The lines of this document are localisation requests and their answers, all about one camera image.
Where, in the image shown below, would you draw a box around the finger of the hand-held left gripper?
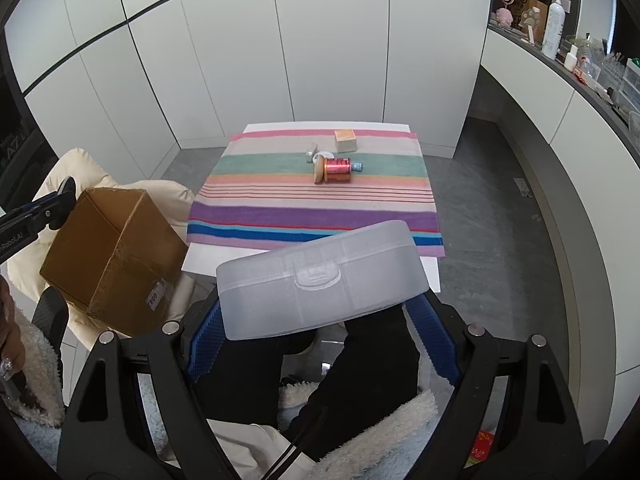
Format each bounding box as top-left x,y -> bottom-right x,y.
30,176 -> 77,233
0,195 -> 63,226

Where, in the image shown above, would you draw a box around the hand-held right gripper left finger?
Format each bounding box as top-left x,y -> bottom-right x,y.
56,297 -> 236,480

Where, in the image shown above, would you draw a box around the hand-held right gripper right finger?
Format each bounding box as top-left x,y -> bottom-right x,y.
405,292 -> 586,480

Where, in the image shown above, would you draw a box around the brown cardboard box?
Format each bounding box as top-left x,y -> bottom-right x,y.
39,187 -> 190,338

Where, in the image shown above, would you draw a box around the translucent plastic case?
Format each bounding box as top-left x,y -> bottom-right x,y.
216,220 -> 431,342

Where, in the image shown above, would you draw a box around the red can with blue cap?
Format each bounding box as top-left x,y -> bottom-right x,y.
324,156 -> 366,181

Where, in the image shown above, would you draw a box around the person's left hand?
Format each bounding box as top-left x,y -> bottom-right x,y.
0,277 -> 26,381

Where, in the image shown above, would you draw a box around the person's black trousers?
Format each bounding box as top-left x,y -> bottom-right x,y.
192,305 -> 421,463

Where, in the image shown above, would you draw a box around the striped colourful rug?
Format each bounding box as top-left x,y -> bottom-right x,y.
182,122 -> 442,293

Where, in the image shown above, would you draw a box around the black mesh chair part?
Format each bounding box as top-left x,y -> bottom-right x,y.
31,286 -> 69,363

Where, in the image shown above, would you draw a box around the cream padded chair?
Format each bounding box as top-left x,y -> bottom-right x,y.
5,147 -> 211,351

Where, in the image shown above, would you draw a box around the fluffy fleece jacket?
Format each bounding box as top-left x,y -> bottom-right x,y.
0,320 -> 437,480

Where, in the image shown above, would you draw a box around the beige garment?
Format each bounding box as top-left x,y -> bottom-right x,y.
207,420 -> 321,480

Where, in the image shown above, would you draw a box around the red printed packet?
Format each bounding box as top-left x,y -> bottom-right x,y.
469,430 -> 497,462

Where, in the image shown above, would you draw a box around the striped colourful cloth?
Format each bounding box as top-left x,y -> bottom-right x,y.
186,129 -> 445,259

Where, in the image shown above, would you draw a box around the white counter cabinet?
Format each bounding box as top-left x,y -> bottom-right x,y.
480,25 -> 640,446

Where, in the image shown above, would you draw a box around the clear acrylic organizer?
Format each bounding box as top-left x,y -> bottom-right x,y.
596,51 -> 631,106

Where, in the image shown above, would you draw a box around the tall white bottle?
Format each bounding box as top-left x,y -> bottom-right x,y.
542,0 -> 566,60

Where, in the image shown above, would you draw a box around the brown paw-print box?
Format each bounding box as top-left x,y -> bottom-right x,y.
512,0 -> 549,43

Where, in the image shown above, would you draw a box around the black cable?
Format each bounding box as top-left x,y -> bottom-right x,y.
265,400 -> 326,480

